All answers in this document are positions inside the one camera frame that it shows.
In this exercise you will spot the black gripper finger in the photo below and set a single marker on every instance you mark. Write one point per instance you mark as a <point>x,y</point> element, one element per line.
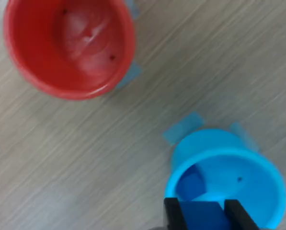
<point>242,218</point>
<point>175,215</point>

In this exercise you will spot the blue cube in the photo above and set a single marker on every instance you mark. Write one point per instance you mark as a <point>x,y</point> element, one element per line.
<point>191,184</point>
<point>202,215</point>

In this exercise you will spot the blue plastic cup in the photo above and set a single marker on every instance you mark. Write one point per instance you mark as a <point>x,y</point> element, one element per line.
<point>253,172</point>

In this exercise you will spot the blue tape piece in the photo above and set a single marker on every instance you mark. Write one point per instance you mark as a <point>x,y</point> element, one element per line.
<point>133,8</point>
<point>244,136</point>
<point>132,74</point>
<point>183,128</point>

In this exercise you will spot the red plastic cup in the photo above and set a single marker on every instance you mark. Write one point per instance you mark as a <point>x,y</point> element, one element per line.
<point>37,52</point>

